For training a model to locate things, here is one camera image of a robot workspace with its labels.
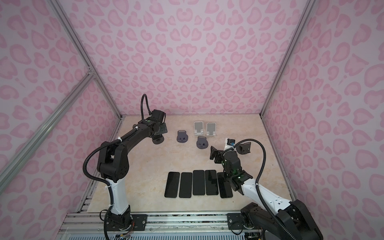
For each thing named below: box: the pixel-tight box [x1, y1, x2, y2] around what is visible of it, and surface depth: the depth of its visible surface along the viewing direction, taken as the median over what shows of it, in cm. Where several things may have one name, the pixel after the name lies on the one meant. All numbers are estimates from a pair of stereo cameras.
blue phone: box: [164, 171, 180, 198], surface depth 86 cm
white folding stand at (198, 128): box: [194, 121, 204, 136], surface depth 109 cm
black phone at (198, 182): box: [192, 170, 206, 196], surface depth 88 cm
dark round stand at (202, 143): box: [196, 136, 209, 150], surface depth 102 cm
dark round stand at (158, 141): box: [152, 135, 165, 145], surface depth 106 cm
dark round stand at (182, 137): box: [176, 130, 189, 143], surface depth 106 cm
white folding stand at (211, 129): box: [206, 122, 217, 136], surface depth 108 cm
